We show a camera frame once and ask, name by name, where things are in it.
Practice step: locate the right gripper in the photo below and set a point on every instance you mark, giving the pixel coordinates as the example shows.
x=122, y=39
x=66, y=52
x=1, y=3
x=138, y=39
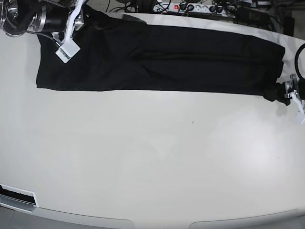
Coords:
x=52, y=18

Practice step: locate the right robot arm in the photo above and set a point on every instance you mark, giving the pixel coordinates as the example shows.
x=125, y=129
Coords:
x=16, y=16

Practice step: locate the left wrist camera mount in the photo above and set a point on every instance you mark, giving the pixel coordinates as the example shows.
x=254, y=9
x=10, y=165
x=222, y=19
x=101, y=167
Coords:
x=301, y=110

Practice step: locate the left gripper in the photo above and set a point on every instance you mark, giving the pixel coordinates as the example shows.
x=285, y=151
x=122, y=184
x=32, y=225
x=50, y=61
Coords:
x=295, y=86

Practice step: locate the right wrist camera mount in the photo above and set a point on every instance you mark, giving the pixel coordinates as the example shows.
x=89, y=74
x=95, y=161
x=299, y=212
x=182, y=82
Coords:
x=70, y=35

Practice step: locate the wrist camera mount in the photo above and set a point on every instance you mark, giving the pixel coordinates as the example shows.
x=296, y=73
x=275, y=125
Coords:
x=301, y=110
x=70, y=35

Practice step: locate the black t-shirt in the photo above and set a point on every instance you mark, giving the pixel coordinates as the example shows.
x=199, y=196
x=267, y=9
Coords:
x=117, y=54

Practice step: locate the white power strip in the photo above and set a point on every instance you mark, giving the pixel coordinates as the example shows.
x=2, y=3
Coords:
x=192, y=8

